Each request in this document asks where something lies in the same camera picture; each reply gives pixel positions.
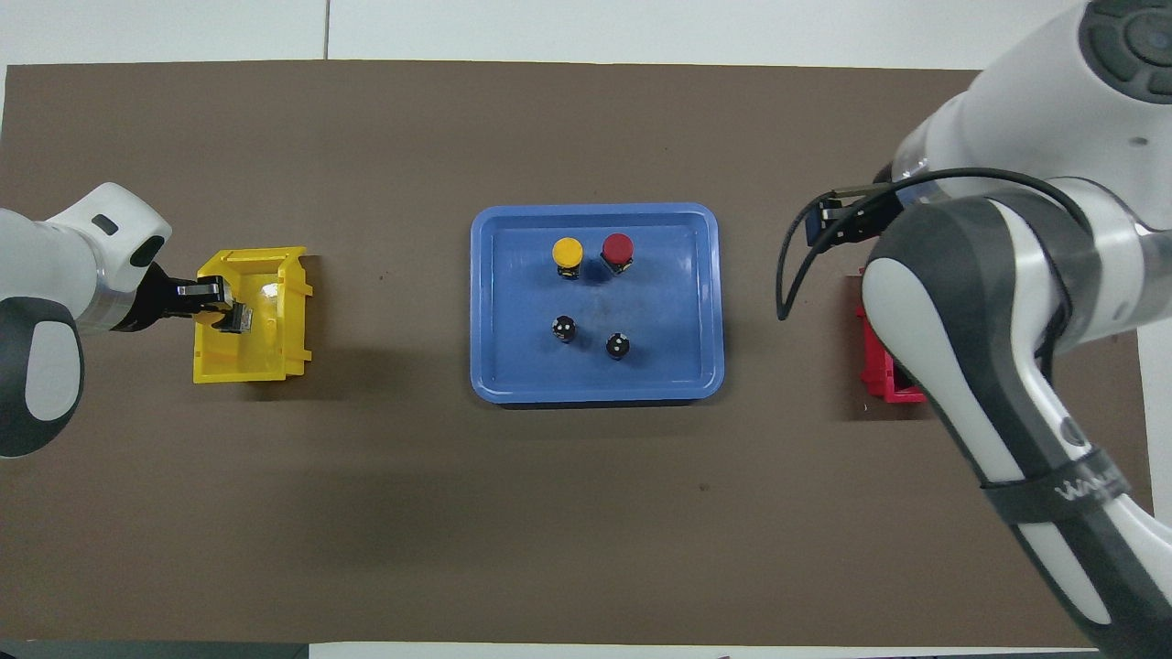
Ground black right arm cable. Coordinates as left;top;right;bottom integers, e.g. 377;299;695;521
776;167;1100;321

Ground red plastic storage bin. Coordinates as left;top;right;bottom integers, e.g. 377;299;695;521
856;265;928;405

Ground red push button switch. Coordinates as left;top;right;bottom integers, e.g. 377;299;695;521
601;232;635;278

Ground brown paper table mat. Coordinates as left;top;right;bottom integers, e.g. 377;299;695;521
0;60;1166;649

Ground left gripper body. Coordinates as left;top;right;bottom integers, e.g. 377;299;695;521
44;181;199;332

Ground black velcro cable strap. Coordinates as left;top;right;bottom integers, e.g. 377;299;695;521
980;460;1134;529

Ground blue plastic tray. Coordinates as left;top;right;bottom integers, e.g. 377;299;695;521
470;203;725;405

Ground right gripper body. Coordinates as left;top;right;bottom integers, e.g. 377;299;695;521
806;186;907;248

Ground yellow plastic storage bin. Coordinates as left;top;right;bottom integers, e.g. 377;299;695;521
192;246;314;385

